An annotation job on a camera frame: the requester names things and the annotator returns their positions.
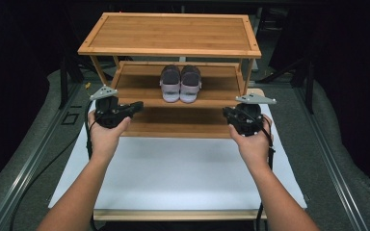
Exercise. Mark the wooden three-tier shoe rack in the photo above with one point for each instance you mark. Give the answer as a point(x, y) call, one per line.
point(173, 32)

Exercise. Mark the metal floor rail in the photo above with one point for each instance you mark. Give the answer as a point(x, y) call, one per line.
point(330, 166)
point(29, 166)

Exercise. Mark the person's right hand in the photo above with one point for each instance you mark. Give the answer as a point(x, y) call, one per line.
point(255, 149)

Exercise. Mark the black metal stand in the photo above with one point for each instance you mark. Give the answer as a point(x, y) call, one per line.
point(308, 86)
point(64, 83)

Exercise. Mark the person's left hand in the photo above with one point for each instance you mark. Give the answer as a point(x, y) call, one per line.
point(104, 141)

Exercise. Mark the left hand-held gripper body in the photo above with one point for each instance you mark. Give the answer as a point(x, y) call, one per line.
point(109, 112)

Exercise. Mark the small yellow tag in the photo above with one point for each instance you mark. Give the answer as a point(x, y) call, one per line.
point(87, 86)

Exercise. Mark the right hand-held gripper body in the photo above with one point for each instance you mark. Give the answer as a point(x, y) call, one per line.
point(249, 120)

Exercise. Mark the purple grey shoe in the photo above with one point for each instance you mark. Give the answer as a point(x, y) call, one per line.
point(170, 86)
point(190, 86)

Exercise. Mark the white table mat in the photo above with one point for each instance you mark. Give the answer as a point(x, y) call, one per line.
point(179, 179)

